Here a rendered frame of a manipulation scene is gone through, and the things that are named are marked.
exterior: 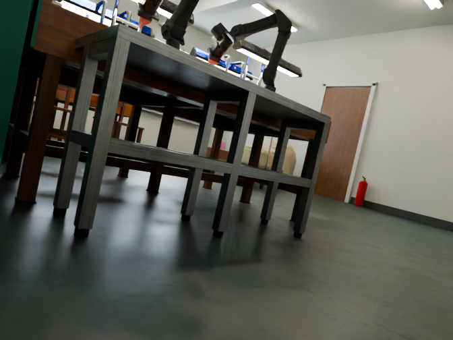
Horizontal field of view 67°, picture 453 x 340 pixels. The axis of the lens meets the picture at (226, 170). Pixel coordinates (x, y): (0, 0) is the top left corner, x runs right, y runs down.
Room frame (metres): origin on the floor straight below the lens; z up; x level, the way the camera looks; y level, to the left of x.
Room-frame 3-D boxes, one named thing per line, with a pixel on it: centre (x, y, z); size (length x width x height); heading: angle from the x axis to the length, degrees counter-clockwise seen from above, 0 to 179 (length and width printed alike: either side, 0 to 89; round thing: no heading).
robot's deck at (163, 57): (1.78, 0.26, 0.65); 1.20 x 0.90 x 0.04; 132
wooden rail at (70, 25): (1.88, 0.12, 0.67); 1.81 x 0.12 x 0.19; 128
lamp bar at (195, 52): (2.86, 0.21, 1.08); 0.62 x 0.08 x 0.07; 128
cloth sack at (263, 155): (5.13, -0.50, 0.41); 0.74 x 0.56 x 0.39; 133
